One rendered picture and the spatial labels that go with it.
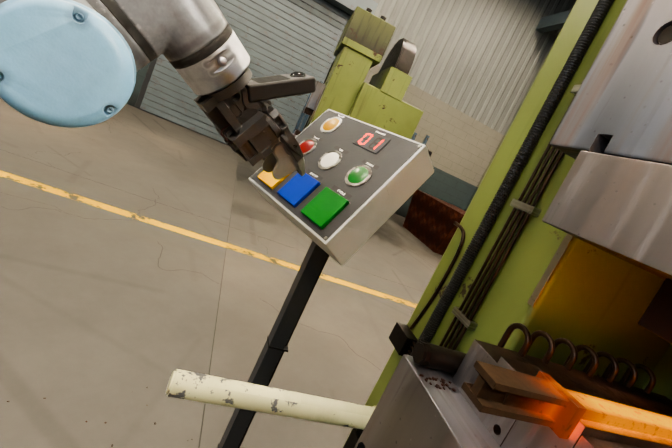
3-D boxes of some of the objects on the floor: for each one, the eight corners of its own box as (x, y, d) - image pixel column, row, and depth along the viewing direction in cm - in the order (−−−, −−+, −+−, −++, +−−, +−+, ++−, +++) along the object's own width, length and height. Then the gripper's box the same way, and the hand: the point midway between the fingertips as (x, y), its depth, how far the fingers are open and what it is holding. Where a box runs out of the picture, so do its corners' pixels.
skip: (440, 258, 630) (463, 214, 618) (398, 222, 808) (415, 188, 795) (491, 277, 668) (514, 236, 655) (440, 239, 846) (457, 206, 833)
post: (183, 531, 99) (349, 172, 83) (185, 515, 102) (344, 169, 87) (198, 532, 100) (364, 179, 84) (199, 516, 104) (359, 175, 88)
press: (268, 199, 492) (358, -10, 449) (264, 179, 607) (335, 11, 565) (401, 248, 561) (490, 71, 518) (375, 222, 676) (446, 76, 634)
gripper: (186, 94, 52) (264, 189, 66) (207, 107, 46) (288, 209, 60) (232, 59, 54) (298, 158, 68) (258, 67, 48) (325, 175, 62)
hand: (302, 166), depth 64 cm, fingers closed
